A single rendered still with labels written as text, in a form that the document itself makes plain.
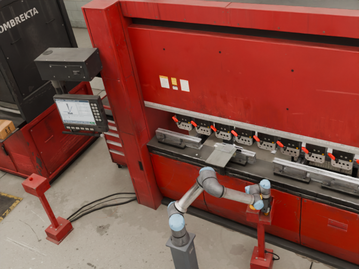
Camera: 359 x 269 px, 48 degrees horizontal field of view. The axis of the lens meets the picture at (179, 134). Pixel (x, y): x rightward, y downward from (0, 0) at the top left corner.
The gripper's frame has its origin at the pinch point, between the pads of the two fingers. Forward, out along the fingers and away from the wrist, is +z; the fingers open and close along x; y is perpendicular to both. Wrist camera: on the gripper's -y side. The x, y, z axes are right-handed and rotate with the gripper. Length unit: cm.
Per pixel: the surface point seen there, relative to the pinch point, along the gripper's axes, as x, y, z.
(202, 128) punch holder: 65, 51, -38
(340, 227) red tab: -58, 11, 17
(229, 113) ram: 38, 48, -61
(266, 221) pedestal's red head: -1.4, -6.6, 2.4
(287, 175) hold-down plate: -12.2, 30.6, -14.7
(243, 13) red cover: 20, 51, -150
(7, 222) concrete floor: 296, -24, 72
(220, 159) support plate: 44, 30, -24
